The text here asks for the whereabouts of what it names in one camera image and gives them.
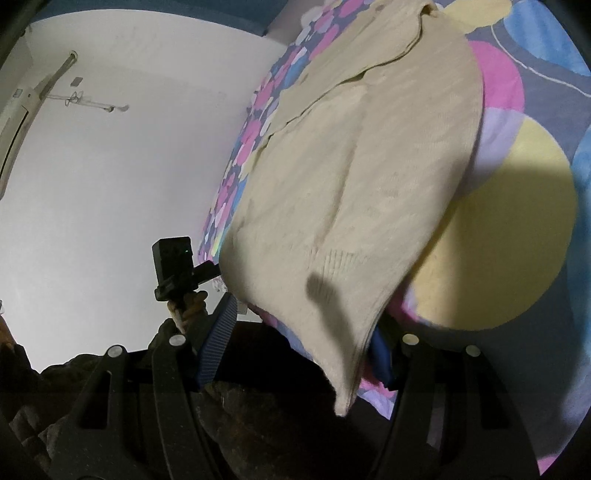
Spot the beige knit sweater brown embroidery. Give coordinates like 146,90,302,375
219,1,484,416

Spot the person's left hand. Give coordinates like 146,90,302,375
166,290,208,334

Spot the colourful dotted bed cover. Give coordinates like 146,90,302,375
198,1,590,479

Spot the white air conditioner unit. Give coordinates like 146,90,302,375
0,87,42,198

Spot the dark blue curtain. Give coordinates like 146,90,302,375
41,0,334,37

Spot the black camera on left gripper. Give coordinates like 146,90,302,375
152,236,193,286

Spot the grey wall pipe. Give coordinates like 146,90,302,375
36,51,78,100

